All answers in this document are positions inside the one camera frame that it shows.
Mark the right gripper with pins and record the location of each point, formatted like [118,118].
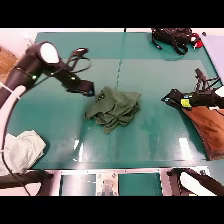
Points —
[174,98]

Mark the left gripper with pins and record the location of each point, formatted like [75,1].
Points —
[81,87]

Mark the green T-shirt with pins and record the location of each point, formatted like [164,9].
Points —
[115,108]

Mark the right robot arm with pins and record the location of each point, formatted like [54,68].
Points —
[203,98]

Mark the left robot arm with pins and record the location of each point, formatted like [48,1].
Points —
[30,68]

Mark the brown garment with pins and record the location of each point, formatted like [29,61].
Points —
[206,128]

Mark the red garment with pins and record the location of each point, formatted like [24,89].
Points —
[197,40]

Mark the pale green garment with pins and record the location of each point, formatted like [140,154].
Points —
[21,150]

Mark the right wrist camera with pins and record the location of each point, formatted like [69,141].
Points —
[199,75]

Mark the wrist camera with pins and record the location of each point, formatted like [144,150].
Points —
[81,51]
[199,75]

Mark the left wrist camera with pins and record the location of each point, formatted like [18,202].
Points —
[81,51]

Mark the silver frame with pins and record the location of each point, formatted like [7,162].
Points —
[106,184]

